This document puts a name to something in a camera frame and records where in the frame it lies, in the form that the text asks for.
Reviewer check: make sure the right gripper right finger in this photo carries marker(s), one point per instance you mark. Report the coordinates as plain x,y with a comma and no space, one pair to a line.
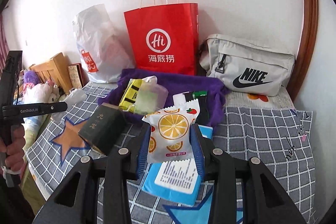
196,140

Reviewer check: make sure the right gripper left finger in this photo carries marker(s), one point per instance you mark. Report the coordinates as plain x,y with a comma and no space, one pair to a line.
143,142

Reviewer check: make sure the orange fruit print packet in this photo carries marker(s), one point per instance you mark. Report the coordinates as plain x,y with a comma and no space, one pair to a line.
170,132

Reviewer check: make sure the yellow black fabric pouch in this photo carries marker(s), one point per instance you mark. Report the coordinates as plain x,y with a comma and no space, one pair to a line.
128,99

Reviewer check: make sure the green wipes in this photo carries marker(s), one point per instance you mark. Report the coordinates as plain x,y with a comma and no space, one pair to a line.
151,96

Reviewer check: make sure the white tissue cloth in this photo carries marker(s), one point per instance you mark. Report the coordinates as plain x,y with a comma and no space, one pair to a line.
75,96

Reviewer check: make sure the green snack packet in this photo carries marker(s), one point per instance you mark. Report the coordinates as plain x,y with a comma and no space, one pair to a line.
199,94

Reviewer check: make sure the person's left hand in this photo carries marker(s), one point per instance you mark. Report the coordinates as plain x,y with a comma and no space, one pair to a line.
15,152

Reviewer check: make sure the white plush pillow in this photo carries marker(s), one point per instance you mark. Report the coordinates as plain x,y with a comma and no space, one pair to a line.
40,93

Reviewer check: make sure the purple plush toy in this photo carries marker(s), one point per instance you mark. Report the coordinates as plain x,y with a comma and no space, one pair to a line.
31,77

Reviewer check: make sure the blue tissue pack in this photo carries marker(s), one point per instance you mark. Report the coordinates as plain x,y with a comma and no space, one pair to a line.
174,181

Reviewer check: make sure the dark green tin box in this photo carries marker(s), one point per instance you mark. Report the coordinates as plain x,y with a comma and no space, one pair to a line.
103,128

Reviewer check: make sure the wooden headboard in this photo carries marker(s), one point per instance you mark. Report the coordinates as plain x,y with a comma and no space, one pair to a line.
55,69

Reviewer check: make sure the orange star patch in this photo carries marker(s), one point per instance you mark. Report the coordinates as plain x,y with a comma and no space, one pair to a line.
69,138

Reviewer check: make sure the pink curtain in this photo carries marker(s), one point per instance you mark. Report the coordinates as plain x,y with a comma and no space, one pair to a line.
4,50

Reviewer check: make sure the purple towel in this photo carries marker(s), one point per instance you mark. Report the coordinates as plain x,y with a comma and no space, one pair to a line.
175,84

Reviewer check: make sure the grey Nike waist bag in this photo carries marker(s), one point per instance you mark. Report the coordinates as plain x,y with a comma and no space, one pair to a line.
246,66

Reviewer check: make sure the white Miniso plastic bag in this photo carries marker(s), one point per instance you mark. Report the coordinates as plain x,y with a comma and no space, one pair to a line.
102,55

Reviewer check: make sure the red paper shopping bag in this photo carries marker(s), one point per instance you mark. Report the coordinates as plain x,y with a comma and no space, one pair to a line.
165,38

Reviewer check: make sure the small picture frame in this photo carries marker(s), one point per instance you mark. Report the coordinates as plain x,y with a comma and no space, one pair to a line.
76,75

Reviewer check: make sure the wooden chair frame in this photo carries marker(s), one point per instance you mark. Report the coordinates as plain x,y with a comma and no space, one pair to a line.
306,47

